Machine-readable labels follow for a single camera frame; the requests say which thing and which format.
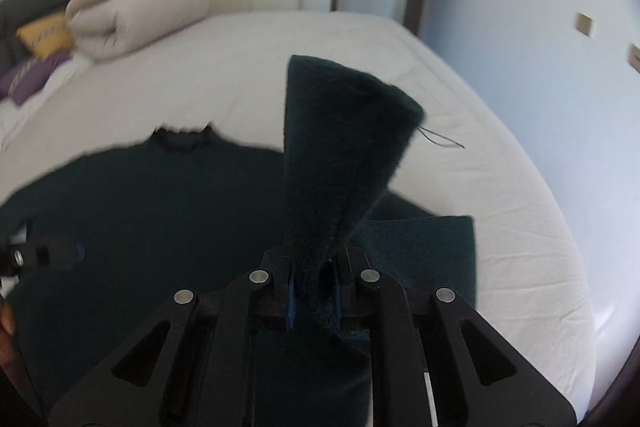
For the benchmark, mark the dark grey headboard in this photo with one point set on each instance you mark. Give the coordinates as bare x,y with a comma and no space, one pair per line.
15,14

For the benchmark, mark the dark green knit sweater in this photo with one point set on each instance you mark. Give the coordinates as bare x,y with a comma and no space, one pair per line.
192,210

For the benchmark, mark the rolled beige duvet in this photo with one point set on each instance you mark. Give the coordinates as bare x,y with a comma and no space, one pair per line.
106,29

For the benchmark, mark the yellow patterned cushion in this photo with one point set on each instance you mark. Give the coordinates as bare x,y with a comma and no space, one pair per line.
46,36

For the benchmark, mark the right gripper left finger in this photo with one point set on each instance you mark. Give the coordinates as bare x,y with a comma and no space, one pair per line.
279,300

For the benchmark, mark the beige wall switch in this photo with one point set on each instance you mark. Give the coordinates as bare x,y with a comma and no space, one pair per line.
585,24
633,57

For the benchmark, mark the purple patterned cushion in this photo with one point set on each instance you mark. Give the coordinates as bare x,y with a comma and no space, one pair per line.
30,76

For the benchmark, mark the white bed mattress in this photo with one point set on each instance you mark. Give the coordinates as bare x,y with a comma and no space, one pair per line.
520,354

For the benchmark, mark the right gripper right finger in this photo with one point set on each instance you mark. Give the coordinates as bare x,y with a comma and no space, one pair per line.
351,293

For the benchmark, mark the person left hand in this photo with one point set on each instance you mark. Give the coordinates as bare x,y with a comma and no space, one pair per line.
10,356

